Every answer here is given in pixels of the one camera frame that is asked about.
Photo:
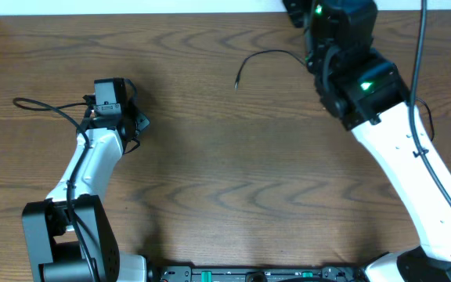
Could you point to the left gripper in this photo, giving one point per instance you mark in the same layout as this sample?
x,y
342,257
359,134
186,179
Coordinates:
x,y
142,120

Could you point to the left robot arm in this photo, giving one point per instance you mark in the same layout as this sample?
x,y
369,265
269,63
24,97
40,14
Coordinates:
x,y
68,234

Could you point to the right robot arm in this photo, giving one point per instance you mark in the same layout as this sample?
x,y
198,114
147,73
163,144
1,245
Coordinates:
x,y
366,93

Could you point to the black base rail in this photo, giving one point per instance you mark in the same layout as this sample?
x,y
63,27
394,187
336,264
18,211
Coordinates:
x,y
258,274

